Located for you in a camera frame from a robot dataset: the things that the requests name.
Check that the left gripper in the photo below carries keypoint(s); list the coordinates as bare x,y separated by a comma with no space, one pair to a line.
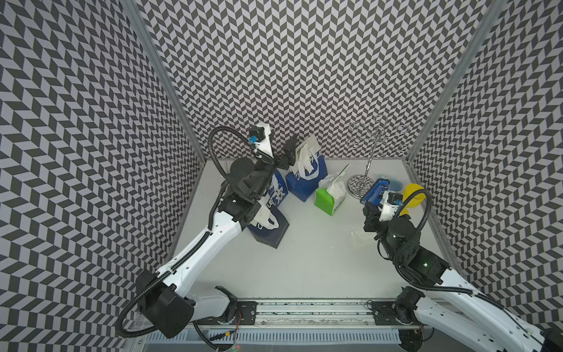
287,156

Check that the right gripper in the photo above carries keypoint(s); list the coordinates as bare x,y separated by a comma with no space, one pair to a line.
371,218

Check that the blue black stapler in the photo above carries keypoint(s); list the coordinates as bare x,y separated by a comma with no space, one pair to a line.
375,193

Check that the royal blue tote bag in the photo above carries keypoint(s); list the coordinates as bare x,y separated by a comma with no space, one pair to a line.
309,169

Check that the blue cream tote bag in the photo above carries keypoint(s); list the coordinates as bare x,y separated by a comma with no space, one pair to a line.
277,191

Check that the navy tote bag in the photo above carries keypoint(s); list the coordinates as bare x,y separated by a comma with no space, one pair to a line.
273,232

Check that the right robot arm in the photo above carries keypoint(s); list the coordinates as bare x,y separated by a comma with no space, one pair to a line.
436,295

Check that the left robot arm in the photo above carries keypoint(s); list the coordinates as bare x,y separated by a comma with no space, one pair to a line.
164,301

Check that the chrome mug tree stand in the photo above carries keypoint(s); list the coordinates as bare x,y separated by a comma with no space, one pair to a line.
373,134

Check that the light blue ceramic mug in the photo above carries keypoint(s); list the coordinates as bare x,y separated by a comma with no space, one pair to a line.
394,185

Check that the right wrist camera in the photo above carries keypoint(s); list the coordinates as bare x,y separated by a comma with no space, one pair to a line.
390,203

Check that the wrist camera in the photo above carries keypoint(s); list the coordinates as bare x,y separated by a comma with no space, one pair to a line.
390,203
259,139

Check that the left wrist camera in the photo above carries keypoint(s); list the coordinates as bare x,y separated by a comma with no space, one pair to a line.
259,139

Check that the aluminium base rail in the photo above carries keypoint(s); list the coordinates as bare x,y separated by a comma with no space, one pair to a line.
315,322

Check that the aluminium corner post left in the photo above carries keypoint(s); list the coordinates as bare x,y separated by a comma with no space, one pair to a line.
137,24

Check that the aluminium corner post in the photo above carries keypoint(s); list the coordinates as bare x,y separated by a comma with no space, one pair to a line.
137,24
491,16

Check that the aluminium corner post right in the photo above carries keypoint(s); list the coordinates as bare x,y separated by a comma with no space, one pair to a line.
491,16

